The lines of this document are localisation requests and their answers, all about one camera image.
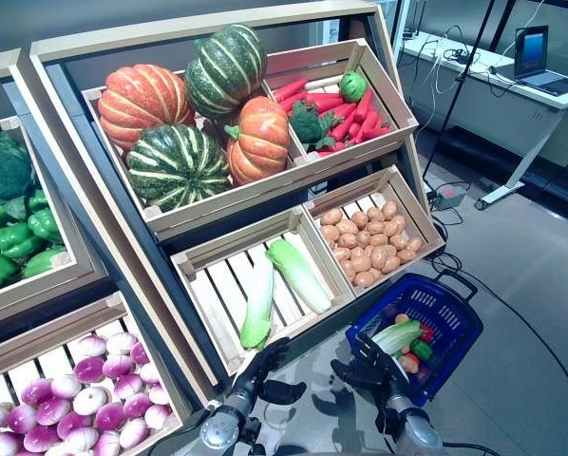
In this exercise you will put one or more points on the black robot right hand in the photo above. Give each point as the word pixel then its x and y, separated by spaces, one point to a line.
pixel 376 370

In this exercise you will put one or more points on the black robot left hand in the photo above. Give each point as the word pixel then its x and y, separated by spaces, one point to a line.
pixel 258 370

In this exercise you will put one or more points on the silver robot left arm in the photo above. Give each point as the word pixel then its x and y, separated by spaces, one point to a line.
pixel 220 427

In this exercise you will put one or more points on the blue plastic shopping basket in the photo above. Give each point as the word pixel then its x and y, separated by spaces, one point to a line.
pixel 455 323

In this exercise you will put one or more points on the small orange-brown potato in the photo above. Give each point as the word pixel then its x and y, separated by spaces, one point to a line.
pixel 409 364

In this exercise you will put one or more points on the napa cabbage with pale stem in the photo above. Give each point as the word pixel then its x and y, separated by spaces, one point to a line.
pixel 398 335

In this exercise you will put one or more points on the dark purple vegetable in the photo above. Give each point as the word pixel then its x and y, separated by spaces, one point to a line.
pixel 422 375

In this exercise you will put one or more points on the small green bell pepper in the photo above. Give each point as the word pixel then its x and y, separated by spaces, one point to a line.
pixel 422 349

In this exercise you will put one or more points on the small orange vegetable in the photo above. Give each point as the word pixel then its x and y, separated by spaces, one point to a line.
pixel 401 318

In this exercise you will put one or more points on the dark round vegetable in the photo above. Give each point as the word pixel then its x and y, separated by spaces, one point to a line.
pixel 389 312

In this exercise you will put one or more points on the slim napa cabbage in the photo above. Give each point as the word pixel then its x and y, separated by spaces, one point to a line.
pixel 258 309

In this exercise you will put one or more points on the red bell pepper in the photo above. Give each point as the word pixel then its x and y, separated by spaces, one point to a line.
pixel 427 334

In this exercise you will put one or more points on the brown potato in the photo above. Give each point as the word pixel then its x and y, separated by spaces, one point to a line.
pixel 400 223
pixel 378 239
pixel 375 227
pixel 330 233
pixel 391 264
pixel 389 209
pixel 359 218
pixel 360 262
pixel 342 254
pixel 346 227
pixel 348 271
pixel 399 241
pixel 391 229
pixel 331 217
pixel 363 237
pixel 406 255
pixel 346 240
pixel 414 244
pixel 374 214
pixel 364 279
pixel 379 256

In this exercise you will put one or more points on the wooden cabbage crate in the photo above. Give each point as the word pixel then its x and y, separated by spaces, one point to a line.
pixel 217 280

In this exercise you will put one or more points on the wide napa cabbage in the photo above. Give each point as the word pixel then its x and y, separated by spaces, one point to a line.
pixel 298 275

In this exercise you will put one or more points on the wooden pumpkin crate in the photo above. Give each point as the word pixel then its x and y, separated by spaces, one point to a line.
pixel 208 204

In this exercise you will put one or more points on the wooden potato crate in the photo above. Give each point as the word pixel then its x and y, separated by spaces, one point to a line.
pixel 414 197

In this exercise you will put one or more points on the grey power box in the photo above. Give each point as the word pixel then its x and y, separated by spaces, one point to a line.
pixel 448 195

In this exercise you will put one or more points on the flat green striped pumpkin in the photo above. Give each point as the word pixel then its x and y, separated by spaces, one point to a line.
pixel 177 166

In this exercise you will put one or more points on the wooden pepper crate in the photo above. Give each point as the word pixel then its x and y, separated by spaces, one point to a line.
pixel 51 281

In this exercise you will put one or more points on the small orange striped pumpkin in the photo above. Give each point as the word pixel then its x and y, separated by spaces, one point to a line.
pixel 260 140

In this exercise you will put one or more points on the red carrot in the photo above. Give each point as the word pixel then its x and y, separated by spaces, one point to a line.
pixel 364 105
pixel 345 110
pixel 367 124
pixel 324 100
pixel 291 89
pixel 292 101
pixel 343 127
pixel 378 132

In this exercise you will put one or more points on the small broccoli with leaves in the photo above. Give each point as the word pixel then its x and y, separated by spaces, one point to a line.
pixel 308 123

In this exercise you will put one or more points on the large orange striped pumpkin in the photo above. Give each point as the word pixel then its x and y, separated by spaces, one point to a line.
pixel 144 102

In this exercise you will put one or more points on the black slanted stand pole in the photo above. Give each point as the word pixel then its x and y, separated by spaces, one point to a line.
pixel 460 88

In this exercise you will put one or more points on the wooden carrot crate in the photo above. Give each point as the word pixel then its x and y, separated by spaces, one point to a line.
pixel 384 71

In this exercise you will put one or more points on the white desk with wheels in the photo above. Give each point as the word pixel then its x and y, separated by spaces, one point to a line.
pixel 483 90

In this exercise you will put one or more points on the round green striped pumpkin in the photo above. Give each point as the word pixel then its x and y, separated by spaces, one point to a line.
pixel 227 71

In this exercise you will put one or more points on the large dark green broccoli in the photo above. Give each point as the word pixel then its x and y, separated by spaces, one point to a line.
pixel 4 173

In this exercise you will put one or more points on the open grey laptop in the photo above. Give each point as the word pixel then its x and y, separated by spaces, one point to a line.
pixel 540 76

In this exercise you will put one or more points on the large wooden display shelf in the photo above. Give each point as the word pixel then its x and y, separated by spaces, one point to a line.
pixel 194 28

